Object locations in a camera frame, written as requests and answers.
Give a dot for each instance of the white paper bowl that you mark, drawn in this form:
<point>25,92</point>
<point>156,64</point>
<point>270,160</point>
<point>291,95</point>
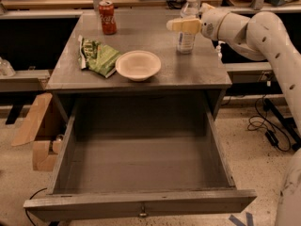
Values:
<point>138,65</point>

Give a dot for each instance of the grey cabinet with top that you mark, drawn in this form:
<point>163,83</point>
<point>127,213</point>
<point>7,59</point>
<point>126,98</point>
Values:
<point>139,29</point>

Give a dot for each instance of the metal drawer knob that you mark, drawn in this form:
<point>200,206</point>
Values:
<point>143,213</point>

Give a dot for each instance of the clear plastic water bottle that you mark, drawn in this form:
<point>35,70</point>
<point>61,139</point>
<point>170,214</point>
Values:
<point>186,40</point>

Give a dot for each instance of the open grey top drawer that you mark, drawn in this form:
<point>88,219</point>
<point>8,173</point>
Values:
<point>123,152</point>

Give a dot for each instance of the white pump dispenser bottle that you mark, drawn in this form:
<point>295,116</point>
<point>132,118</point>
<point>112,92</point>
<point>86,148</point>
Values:
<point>218,49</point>

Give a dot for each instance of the red cola can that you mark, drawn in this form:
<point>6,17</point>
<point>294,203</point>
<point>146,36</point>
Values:
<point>106,11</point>

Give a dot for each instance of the brown cardboard box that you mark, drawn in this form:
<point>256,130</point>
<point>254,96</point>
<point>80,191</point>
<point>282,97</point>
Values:
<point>43,128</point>

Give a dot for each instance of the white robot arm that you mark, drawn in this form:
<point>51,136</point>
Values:
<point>262,36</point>

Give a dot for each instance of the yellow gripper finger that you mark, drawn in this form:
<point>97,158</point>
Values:
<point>205,7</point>
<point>191,26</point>

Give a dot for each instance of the green chip bag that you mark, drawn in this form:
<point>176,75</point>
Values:
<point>97,57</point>

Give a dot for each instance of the clear plastic container left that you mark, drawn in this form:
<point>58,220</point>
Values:
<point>6,69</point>

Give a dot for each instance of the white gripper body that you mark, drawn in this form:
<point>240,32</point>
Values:
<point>211,26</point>

